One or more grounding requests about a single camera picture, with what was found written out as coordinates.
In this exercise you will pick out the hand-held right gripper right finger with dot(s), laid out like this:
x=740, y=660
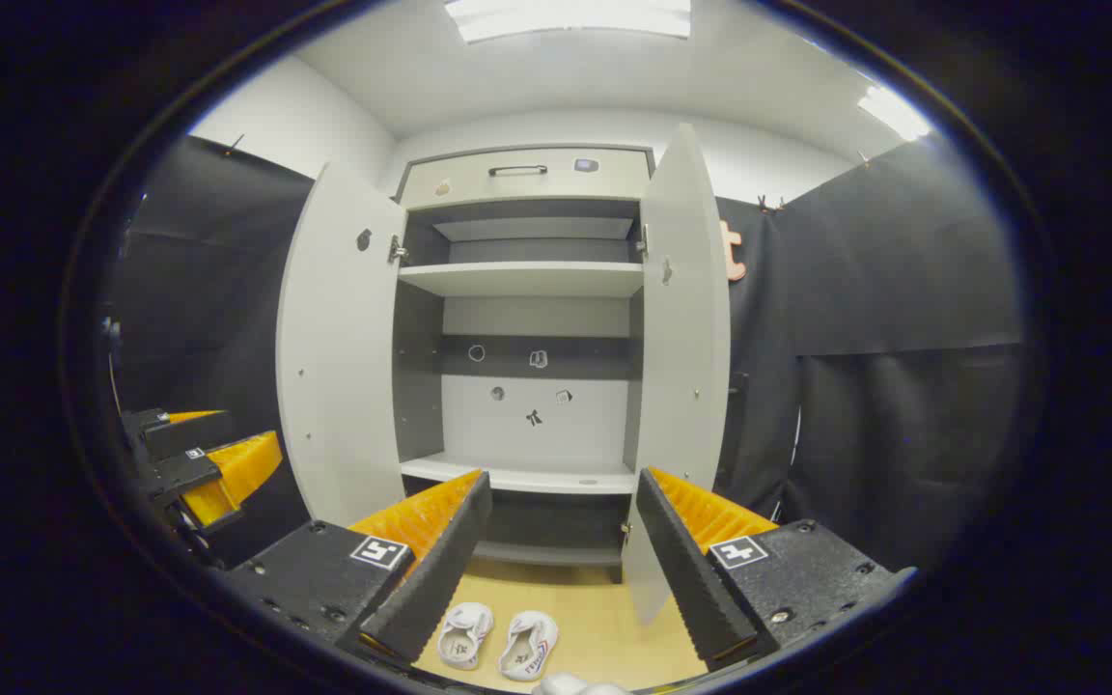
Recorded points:
x=686, y=569

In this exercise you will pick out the grey shoe cabinet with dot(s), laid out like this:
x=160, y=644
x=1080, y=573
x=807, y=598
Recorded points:
x=479, y=425

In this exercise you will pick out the grey cabinet drawer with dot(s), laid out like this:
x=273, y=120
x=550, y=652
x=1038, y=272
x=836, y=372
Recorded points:
x=459, y=188

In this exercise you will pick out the grey cabinet door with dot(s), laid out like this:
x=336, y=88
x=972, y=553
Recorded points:
x=339, y=367
x=681, y=367

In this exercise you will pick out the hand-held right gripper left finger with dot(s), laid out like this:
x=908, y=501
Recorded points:
x=440, y=569

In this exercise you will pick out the white shoe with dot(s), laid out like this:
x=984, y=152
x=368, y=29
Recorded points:
x=527, y=645
x=464, y=635

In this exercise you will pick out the black backdrop cloth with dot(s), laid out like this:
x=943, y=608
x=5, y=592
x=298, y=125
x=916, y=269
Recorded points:
x=903, y=290

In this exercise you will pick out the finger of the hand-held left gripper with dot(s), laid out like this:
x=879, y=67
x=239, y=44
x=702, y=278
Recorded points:
x=237, y=473
x=189, y=436

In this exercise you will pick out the white cabinet shelf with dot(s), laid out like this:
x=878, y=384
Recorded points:
x=517, y=280
x=517, y=476

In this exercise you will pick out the small ceiling light panel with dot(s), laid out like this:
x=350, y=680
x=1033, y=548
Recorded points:
x=894, y=113

